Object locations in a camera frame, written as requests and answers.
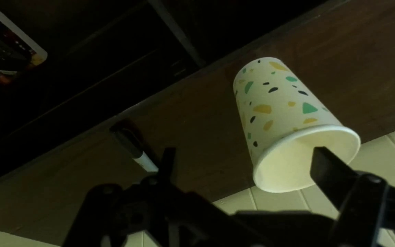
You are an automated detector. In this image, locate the terrazzo print paper cup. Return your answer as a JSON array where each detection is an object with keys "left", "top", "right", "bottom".
[{"left": 232, "top": 56, "right": 362, "bottom": 193}]

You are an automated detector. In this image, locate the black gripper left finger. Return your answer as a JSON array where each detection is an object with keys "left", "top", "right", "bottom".
[{"left": 62, "top": 145, "right": 236, "bottom": 247}]

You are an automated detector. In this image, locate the black marker pen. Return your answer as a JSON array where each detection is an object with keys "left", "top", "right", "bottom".
[{"left": 110, "top": 119, "right": 161, "bottom": 174}]

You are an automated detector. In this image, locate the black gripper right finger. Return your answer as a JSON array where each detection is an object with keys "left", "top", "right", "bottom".
[{"left": 309, "top": 145, "right": 395, "bottom": 247}]

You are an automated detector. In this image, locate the black cover thick book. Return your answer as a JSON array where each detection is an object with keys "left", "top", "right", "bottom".
[{"left": 0, "top": 0, "right": 49, "bottom": 87}]

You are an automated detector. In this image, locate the dark wooden secretary desk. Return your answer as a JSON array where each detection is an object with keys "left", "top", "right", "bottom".
[{"left": 0, "top": 0, "right": 395, "bottom": 245}]

